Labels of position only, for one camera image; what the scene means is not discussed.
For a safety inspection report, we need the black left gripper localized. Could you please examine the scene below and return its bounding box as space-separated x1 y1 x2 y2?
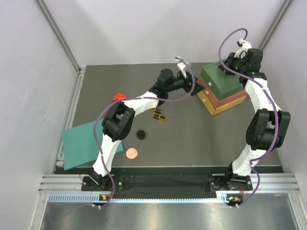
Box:
165 70 205 95

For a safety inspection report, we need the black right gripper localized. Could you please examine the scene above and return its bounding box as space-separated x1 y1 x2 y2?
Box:
217 54 246 78

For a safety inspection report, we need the red drawer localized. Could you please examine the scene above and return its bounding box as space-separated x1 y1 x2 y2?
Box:
199 77 247 109

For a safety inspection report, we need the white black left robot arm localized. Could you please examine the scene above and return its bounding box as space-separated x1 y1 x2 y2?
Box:
90 69 205 190

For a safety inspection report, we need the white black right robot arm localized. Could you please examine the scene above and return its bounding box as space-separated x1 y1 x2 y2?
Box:
219 48 291 190

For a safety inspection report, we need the yellow bottom drawer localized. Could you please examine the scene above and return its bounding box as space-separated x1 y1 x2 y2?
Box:
197 91 246 115

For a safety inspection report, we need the gold black lipstick case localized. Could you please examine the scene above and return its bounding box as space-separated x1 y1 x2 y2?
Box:
150 108 162 114
153 113 167 121

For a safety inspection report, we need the black round cap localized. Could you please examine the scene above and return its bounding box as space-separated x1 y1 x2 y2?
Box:
136 130 146 140

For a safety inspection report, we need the red cube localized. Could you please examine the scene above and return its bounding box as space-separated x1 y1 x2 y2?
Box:
113 93 127 101

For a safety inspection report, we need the copper round compact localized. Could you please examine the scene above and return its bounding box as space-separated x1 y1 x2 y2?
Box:
126 148 138 160

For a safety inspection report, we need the teal flat board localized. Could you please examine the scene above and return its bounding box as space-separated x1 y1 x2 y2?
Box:
61 121 125 171

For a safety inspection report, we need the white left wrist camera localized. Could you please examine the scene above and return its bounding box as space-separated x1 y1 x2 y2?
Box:
175 57 191 79

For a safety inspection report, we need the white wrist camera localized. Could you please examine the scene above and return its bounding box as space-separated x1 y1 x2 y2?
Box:
175 57 191 79
235 38 252 58

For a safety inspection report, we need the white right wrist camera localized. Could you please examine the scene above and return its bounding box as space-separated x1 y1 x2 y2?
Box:
235 38 252 58

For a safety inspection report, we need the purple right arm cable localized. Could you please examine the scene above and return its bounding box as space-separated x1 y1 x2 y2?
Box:
217 28 283 208

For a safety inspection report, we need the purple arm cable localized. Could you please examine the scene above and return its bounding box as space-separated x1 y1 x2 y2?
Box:
217 28 283 208
92 56 195 211

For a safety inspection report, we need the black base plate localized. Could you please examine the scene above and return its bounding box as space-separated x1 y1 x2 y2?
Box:
82 173 253 195

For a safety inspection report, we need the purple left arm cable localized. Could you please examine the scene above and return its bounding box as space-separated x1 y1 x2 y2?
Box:
92 56 195 211

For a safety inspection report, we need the aluminium frame rail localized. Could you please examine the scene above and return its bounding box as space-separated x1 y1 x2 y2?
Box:
38 173 299 204

